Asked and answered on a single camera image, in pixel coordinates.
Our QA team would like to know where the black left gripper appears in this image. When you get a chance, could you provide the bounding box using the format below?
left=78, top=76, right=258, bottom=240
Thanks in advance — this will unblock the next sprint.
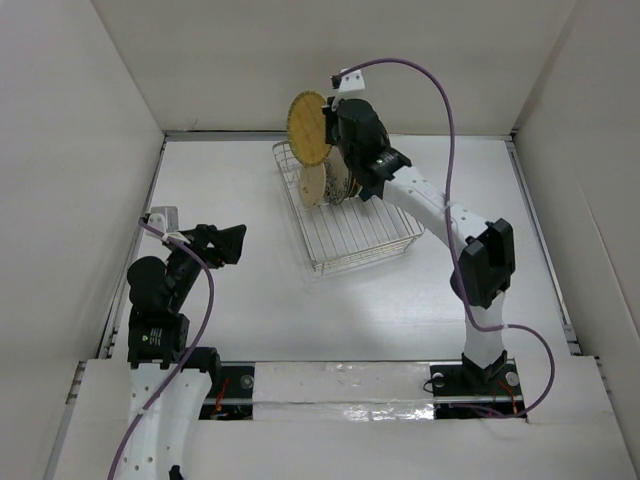
left=165, top=222, right=244, bottom=309

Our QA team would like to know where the yellow woven round plate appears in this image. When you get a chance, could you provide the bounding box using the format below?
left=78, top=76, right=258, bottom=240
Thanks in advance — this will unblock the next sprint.
left=286, top=91, right=331, bottom=167

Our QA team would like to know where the blue white floral plate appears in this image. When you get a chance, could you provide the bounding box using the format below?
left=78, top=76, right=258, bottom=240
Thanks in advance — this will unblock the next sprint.
left=324, top=148, right=352, bottom=205

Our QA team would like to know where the cream plate with red marks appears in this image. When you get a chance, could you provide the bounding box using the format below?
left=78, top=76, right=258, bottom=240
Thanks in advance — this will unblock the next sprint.
left=299, top=165, right=326, bottom=208

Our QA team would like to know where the gold brown patterned plate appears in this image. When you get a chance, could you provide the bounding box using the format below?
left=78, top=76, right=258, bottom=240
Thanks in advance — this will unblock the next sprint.
left=348, top=176, right=362, bottom=198

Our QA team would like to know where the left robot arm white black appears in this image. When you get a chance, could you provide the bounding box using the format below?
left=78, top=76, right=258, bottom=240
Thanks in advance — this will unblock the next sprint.
left=107, top=217, right=247, bottom=479

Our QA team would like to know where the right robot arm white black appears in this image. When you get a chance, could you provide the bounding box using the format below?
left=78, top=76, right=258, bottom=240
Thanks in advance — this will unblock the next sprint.
left=322, top=97, right=515, bottom=393

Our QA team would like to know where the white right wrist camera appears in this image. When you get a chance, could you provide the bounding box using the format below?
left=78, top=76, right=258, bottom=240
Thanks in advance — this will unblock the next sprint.
left=331, top=69, right=366, bottom=95

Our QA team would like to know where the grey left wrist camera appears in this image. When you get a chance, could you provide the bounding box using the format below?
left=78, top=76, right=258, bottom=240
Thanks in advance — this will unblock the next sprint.
left=144, top=206, right=179, bottom=234

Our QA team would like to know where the silver wire dish rack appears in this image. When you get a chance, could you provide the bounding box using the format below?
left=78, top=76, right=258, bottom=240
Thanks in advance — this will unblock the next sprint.
left=272, top=141, right=425, bottom=274

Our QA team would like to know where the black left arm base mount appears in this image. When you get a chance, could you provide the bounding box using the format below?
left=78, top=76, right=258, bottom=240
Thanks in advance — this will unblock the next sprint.
left=199, top=362, right=255, bottom=421

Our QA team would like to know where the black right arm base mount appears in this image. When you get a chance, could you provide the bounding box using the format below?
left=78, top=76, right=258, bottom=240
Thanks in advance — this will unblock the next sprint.
left=422, top=354, right=525, bottom=420

